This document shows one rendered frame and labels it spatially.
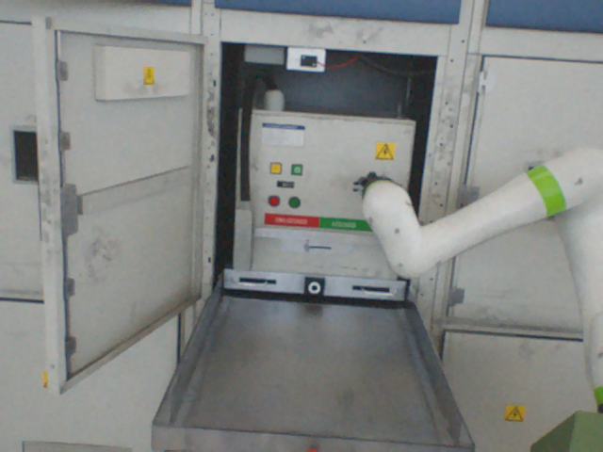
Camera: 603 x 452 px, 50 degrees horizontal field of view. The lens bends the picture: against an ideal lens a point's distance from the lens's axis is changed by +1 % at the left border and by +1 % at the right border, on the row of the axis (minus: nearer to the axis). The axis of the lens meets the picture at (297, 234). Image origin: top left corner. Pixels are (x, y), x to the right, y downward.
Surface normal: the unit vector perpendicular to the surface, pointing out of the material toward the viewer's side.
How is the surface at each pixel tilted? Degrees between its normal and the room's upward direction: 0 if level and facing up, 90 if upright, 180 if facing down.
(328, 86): 90
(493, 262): 90
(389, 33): 90
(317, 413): 0
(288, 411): 0
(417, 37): 90
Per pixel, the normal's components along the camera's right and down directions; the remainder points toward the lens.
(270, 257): -0.03, 0.26
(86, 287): 0.94, 0.14
